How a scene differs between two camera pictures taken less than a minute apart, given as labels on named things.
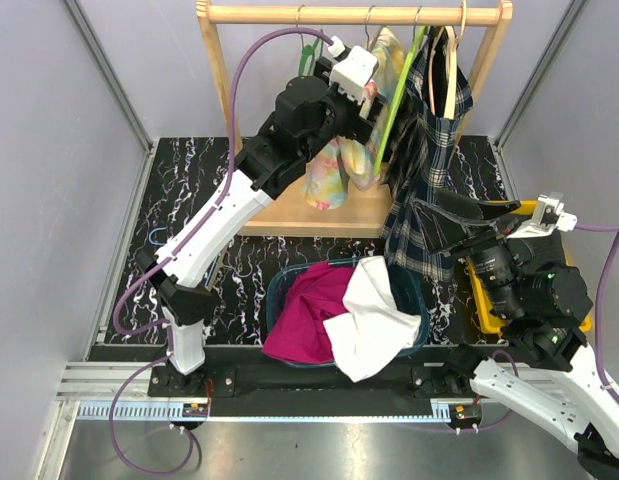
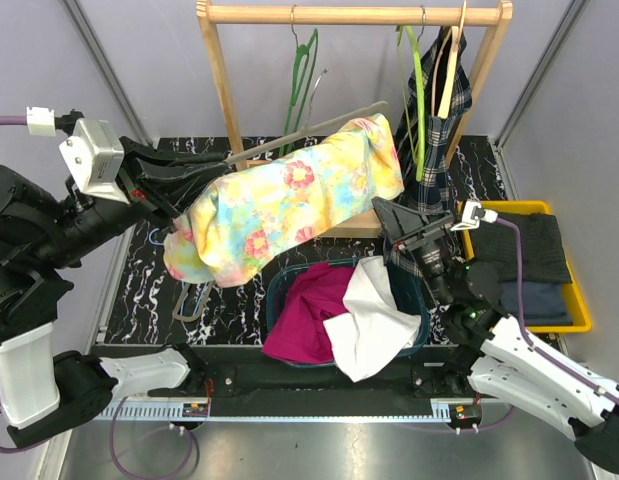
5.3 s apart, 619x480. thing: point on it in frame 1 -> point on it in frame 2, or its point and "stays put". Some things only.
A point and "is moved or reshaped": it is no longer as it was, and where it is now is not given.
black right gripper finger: [443, 231] -> [390, 253]
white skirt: [375, 327] stays put
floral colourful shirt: [329, 166] -> [279, 200]
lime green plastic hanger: [391, 123] -> [416, 144]
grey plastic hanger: [366, 30] is moved or reshaped
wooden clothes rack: [363, 218] stays put
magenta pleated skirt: [312, 299] stays put
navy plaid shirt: [422, 147] stays put
